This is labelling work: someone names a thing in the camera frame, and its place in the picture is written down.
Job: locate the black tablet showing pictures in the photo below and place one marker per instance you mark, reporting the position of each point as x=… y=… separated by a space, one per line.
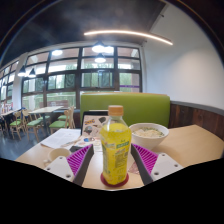
x=91 y=123

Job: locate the wooden chairs with green seats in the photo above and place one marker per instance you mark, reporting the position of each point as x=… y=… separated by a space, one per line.
x=33 y=122

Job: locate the printed picture leaflet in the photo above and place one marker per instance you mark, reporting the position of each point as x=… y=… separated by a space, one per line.
x=90 y=141

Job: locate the white bowl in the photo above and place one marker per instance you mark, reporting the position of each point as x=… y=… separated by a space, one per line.
x=148 y=138

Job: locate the dark-framed window wall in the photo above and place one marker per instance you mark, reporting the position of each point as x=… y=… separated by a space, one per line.
x=79 y=76

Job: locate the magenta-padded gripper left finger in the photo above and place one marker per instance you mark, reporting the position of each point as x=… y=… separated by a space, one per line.
x=78 y=160

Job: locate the wooden dining table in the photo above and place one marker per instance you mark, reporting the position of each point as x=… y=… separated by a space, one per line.
x=46 y=109

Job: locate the white paper sheet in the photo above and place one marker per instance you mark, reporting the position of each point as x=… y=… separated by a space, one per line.
x=61 y=137

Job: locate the yellow drink bottle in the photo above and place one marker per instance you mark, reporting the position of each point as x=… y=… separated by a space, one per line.
x=115 y=150

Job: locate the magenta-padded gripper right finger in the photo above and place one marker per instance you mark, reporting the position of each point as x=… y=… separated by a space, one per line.
x=146 y=159

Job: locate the flat round red coaster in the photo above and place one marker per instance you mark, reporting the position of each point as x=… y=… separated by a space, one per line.
x=115 y=185

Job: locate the long linear ceiling light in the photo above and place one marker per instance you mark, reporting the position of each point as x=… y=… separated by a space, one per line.
x=130 y=32

